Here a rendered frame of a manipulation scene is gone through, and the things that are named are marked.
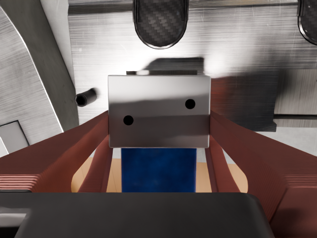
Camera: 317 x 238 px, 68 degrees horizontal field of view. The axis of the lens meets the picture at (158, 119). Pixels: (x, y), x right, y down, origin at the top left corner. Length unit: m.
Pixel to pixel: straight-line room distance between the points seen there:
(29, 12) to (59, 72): 0.06
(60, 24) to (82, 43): 0.11
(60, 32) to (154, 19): 0.15
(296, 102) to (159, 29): 0.12
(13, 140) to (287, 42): 0.25
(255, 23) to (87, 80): 0.13
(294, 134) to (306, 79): 0.09
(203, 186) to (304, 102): 0.16
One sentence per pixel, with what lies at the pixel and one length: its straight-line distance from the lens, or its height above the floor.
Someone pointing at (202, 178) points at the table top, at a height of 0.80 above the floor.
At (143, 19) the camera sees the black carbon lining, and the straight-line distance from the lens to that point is 0.18.
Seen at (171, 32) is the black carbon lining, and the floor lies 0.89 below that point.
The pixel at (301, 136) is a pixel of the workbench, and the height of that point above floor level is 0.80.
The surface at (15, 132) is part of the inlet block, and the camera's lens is 0.27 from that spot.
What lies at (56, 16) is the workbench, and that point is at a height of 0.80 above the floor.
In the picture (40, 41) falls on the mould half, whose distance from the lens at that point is 0.28.
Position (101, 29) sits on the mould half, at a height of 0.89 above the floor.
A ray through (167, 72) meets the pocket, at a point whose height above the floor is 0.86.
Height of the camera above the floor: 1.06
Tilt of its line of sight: 73 degrees down
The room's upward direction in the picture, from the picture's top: 152 degrees counter-clockwise
